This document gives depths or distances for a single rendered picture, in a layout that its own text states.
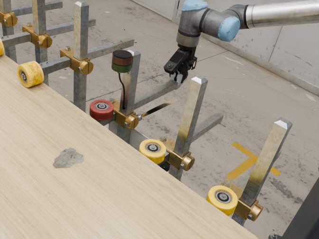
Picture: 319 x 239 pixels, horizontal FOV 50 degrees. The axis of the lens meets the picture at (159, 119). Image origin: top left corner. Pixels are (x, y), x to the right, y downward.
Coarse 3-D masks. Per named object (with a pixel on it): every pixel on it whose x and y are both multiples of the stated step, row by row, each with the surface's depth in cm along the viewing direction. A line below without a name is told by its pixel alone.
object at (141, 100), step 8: (160, 88) 138; (168, 88) 140; (176, 88) 146; (144, 96) 131; (152, 96) 134; (160, 96) 139; (136, 104) 128; (144, 104) 132; (96, 120) 116; (104, 120) 117; (112, 120) 121
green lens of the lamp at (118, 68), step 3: (114, 66) 103; (117, 66) 102; (120, 66) 102; (123, 66) 102; (126, 66) 103; (129, 66) 103; (114, 69) 103; (117, 69) 103; (120, 69) 103; (123, 69) 103; (126, 69) 103; (129, 69) 104; (120, 72) 103; (123, 72) 103; (126, 72) 104
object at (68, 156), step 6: (66, 150) 94; (72, 150) 95; (60, 156) 91; (66, 156) 92; (72, 156) 92; (78, 156) 93; (54, 162) 91; (60, 162) 91; (66, 162) 90; (72, 162) 92; (78, 162) 92
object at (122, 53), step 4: (116, 52) 103; (120, 52) 103; (124, 52) 104; (128, 52) 104; (116, 56) 101; (120, 56) 101; (124, 56) 102; (128, 56) 102; (116, 64) 102; (128, 72) 108; (120, 76) 107; (120, 80) 108; (124, 88) 111; (124, 92) 112; (124, 96) 113; (124, 100) 114; (124, 108) 116
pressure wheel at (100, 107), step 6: (96, 102) 115; (102, 102) 116; (108, 102) 116; (90, 108) 113; (96, 108) 113; (102, 108) 114; (108, 108) 114; (90, 114) 114; (96, 114) 112; (102, 114) 112; (108, 114) 113; (102, 120) 113
